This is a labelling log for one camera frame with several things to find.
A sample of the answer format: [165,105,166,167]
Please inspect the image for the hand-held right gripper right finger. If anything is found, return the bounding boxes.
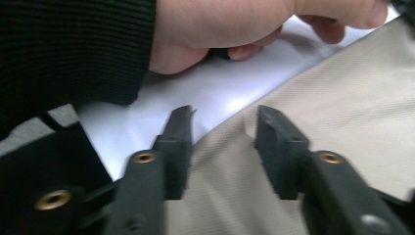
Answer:
[254,105,412,235]

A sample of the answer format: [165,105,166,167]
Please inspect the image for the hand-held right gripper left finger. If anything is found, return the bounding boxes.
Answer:
[104,105,196,235]

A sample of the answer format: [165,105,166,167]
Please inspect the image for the khaki pants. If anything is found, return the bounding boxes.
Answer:
[164,16,415,235]

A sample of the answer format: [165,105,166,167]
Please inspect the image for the white table cover sheet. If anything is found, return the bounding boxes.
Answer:
[76,6,400,182]

